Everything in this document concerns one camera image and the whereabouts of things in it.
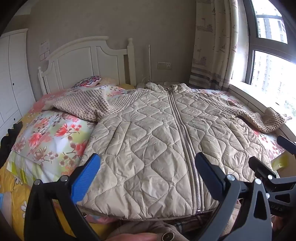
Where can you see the window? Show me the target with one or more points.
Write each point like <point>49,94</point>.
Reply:
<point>268,69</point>

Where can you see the dark cloth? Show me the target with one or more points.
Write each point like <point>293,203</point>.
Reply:
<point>9,143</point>

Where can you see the white bed headboard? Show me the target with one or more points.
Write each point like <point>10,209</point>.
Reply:
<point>76,62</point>

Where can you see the wall paper notice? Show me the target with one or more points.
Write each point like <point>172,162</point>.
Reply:
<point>44,46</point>

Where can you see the white wardrobe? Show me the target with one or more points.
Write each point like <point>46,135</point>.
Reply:
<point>13,81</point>

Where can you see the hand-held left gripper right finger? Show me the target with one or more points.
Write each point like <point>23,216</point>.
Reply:
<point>208,176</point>

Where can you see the patterned pillow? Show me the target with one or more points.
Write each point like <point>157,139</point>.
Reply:
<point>89,81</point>

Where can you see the yellow floral bed sheet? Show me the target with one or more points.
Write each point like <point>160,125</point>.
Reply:
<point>13,201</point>

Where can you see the thin metal pole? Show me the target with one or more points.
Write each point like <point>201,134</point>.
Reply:
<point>149,62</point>

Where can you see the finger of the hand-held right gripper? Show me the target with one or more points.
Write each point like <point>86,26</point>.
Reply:
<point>288,142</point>
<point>261,165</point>

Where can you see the window sill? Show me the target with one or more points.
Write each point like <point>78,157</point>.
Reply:
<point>259,99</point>

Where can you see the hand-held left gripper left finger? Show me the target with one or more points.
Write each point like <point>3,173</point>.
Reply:
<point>89,171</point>

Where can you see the beige printed curtain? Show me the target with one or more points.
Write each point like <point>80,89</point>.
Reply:
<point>210,46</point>

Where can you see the yellow box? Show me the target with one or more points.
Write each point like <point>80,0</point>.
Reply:
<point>280,163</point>

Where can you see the floral duvet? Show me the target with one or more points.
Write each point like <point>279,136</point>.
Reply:
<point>50,134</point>

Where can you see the beige quilted jacket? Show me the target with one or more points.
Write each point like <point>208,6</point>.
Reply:
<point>150,139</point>

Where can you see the wall socket plate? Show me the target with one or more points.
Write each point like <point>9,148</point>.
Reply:
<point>164,65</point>

